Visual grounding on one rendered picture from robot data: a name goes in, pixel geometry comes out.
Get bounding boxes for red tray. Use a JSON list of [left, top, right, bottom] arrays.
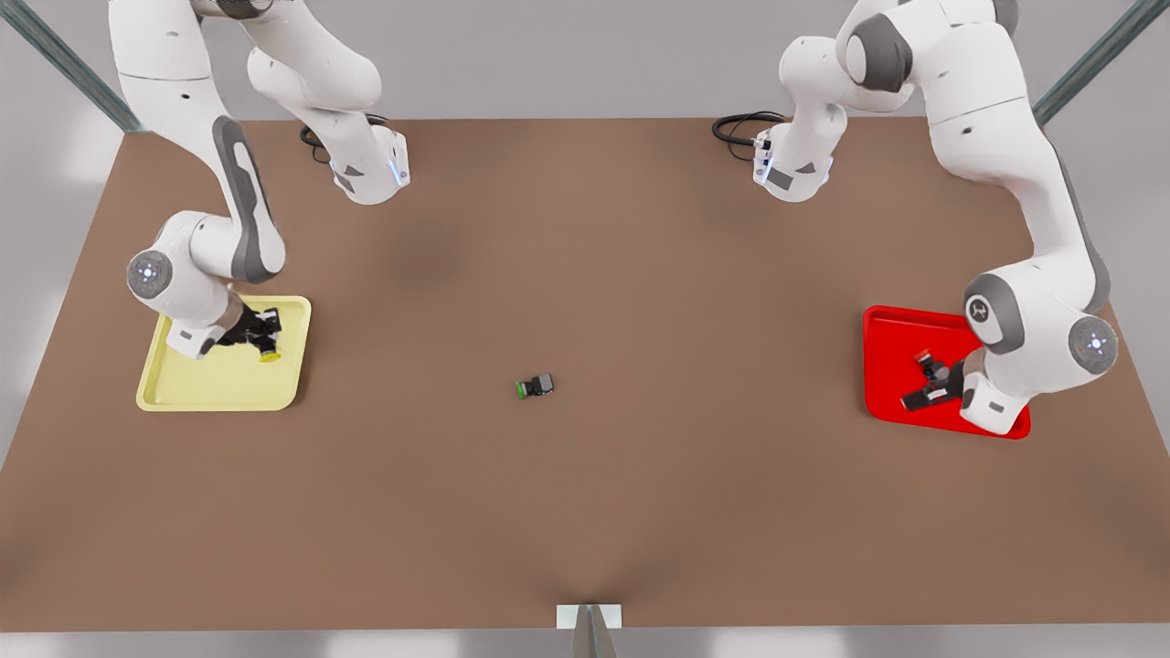
[[863, 305, 1032, 440]]

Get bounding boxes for yellow tray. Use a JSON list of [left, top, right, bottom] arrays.
[[136, 295, 313, 412]]

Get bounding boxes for black cable loop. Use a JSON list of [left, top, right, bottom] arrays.
[[300, 113, 391, 165], [712, 111, 791, 162]]

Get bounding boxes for silver frame post with foot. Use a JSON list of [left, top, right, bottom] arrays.
[[557, 603, 622, 658]]

